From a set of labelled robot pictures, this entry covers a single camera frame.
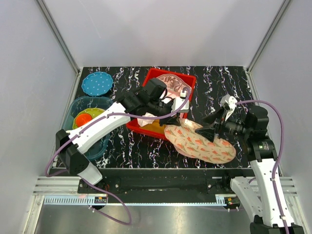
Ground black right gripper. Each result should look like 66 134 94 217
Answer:
195 105 251 142

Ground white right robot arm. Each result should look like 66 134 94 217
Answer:
195 105 304 234

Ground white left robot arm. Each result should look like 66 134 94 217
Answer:
55 78 192 193

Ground pink satin bra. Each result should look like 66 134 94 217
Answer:
157 74 192 98

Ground mustard yellow garment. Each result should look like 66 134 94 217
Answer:
137 119 166 134

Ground white and pink garments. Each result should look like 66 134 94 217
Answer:
137 97 174 127

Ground red plastic bin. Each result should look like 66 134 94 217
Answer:
126 68 196 140

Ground green dotted plate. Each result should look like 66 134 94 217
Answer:
72 108 104 129

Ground blue dotted plate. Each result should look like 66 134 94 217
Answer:
81 72 114 97

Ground orange plastic cup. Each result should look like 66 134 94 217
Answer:
75 113 92 127

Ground clear blue plastic tub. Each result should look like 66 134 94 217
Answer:
60 96 115 161

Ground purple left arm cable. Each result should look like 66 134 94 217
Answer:
45 86 191 225

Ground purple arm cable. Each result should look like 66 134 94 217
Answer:
45 86 191 225
235 99 291 234

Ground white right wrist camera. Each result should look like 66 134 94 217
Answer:
220 94 237 121

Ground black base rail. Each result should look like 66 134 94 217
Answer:
77 168 266 197

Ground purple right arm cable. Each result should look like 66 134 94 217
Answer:
235 99 291 234

